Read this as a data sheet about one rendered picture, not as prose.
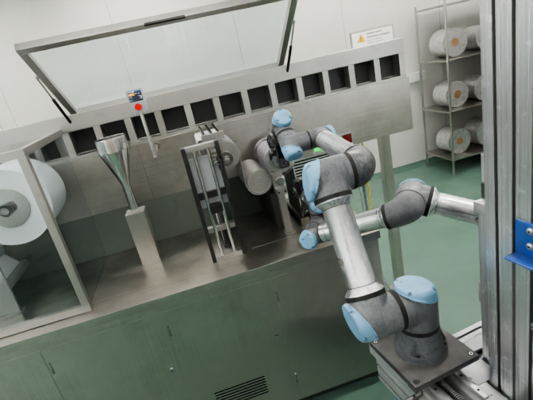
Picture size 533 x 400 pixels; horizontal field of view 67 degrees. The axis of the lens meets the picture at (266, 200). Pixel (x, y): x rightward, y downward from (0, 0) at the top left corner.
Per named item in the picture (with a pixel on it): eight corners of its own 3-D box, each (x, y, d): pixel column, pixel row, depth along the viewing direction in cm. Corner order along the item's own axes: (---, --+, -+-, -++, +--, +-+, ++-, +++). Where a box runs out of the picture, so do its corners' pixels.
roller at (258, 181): (250, 197, 192) (244, 173, 188) (241, 183, 216) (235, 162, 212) (274, 190, 194) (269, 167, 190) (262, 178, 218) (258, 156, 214)
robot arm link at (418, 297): (449, 326, 114) (446, 285, 109) (406, 341, 112) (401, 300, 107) (424, 303, 125) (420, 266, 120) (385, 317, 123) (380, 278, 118)
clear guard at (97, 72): (24, 50, 149) (24, 49, 149) (75, 111, 197) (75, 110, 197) (292, -5, 164) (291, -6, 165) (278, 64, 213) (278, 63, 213)
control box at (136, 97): (132, 115, 169) (124, 90, 166) (133, 113, 176) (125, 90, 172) (148, 111, 170) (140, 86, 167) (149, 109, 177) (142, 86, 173)
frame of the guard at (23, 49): (11, 62, 145) (8, 44, 146) (70, 126, 198) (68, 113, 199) (307, 0, 161) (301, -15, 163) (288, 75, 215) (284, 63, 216)
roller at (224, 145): (213, 175, 186) (205, 145, 181) (208, 163, 209) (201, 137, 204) (242, 167, 188) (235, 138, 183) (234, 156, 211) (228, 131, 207)
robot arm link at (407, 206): (427, 228, 137) (304, 256, 162) (429, 214, 146) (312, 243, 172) (416, 198, 135) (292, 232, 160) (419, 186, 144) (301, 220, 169)
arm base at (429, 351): (460, 351, 117) (458, 324, 113) (417, 374, 113) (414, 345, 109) (423, 324, 130) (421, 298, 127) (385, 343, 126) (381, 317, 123)
